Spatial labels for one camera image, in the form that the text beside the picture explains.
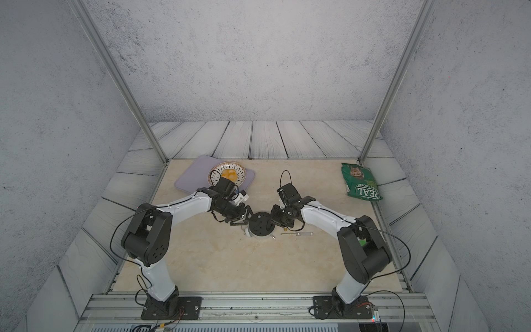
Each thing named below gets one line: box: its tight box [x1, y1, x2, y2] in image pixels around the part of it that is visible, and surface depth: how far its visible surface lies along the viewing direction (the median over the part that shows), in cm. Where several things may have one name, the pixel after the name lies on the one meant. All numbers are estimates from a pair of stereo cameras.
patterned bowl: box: [207, 161, 247, 187], surface depth 117 cm
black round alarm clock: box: [244, 211, 276, 241], surface depth 91 cm
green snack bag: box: [340, 162, 384, 202], surface depth 110 cm
